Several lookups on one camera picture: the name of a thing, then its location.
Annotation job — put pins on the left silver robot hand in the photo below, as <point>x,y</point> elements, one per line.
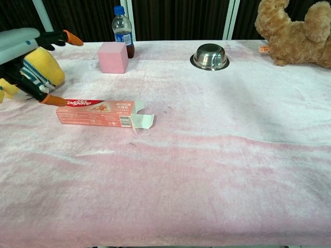
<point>15,44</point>

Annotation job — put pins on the red Colgate toothpaste box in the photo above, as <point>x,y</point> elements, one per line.
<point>88,115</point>

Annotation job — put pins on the yellow plush toy striped scarf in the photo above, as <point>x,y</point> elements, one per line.
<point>45,64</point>

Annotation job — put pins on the pink foam cube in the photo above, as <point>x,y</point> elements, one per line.
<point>112,58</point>

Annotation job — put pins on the cola bottle blue cap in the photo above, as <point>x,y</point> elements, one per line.
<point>123,33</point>

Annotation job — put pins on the black pleated curtain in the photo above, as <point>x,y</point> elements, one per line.
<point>178,19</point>

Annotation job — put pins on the stainless steel bowl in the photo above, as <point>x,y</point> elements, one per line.
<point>209,56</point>

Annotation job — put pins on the pink fleece tablecloth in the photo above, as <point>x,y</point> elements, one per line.
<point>181,168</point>

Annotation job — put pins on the brown plush toy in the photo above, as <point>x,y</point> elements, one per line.
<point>294,38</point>

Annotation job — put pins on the white metal frame post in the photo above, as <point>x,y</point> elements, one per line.
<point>230,19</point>
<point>42,14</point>
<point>128,15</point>

